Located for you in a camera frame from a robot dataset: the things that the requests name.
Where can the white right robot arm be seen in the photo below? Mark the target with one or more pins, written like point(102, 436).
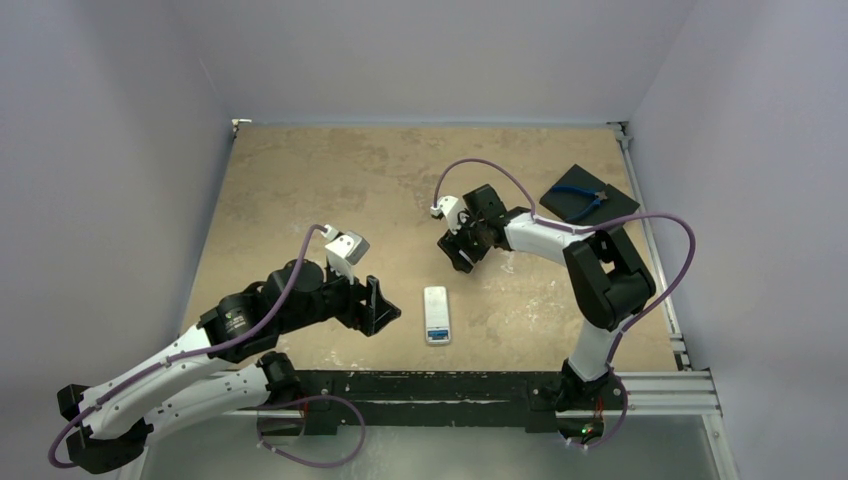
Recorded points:
point(609, 279)

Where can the white remote control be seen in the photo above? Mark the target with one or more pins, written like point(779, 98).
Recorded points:
point(436, 310)

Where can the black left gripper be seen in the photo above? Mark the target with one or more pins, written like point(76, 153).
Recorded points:
point(367, 318)

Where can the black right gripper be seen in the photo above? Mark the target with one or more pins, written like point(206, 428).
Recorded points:
point(473, 233)

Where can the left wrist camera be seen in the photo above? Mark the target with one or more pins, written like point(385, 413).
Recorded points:
point(343, 251)

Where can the aluminium frame rail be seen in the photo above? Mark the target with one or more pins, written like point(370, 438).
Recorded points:
point(648, 393)

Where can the black flat box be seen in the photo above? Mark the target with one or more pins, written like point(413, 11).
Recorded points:
point(580, 198)

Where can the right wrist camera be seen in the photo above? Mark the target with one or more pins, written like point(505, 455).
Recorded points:
point(452, 210)

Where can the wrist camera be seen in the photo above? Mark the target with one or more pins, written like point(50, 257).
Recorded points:
point(343, 251)
point(452, 210)

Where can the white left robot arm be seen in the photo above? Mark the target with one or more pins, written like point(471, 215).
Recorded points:
point(227, 361)

